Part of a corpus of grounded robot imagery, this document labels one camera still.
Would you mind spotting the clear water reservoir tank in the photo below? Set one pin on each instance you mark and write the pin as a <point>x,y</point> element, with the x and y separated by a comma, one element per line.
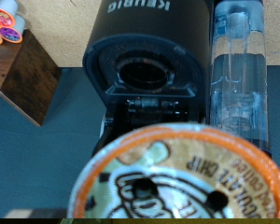
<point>239,77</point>

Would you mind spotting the orange-rimmed coffee pod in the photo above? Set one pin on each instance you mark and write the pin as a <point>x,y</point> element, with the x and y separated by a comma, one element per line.
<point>177,174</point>

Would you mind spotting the coffee pod with purple lid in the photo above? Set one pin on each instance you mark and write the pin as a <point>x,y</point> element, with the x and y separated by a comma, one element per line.
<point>10,34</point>

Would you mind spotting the black Keurig coffee machine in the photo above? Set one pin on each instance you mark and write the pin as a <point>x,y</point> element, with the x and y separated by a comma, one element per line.
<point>152,25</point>

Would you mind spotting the dark wooden box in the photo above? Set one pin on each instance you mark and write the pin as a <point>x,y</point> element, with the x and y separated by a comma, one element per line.
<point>25,74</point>

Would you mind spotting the coffee pod with red lid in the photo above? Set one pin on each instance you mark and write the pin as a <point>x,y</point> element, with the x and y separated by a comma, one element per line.
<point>2,17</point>

